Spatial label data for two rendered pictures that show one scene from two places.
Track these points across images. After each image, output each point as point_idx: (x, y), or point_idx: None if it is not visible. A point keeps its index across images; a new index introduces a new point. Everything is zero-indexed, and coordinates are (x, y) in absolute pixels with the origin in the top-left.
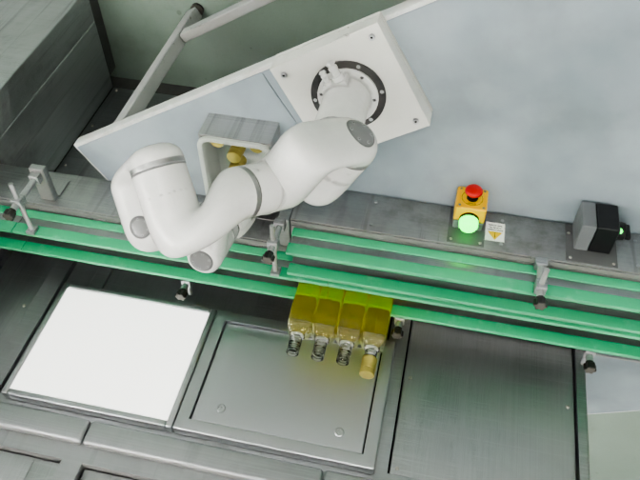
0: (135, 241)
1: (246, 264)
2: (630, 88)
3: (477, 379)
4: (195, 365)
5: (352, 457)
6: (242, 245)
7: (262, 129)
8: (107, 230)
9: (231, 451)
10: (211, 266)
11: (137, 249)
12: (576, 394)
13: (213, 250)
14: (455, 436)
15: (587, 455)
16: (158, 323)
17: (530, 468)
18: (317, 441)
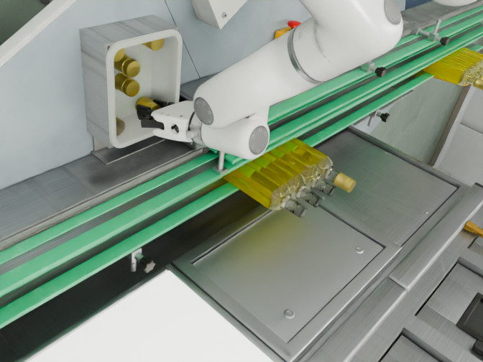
0: (394, 31)
1: (191, 182)
2: None
3: (344, 172)
4: (224, 309)
5: (387, 253)
6: (164, 174)
7: (150, 21)
8: (11, 258)
9: (341, 328)
10: (267, 140)
11: (385, 49)
12: (380, 144)
13: (267, 118)
14: (383, 203)
15: (424, 163)
16: (142, 317)
17: (421, 187)
18: (361, 266)
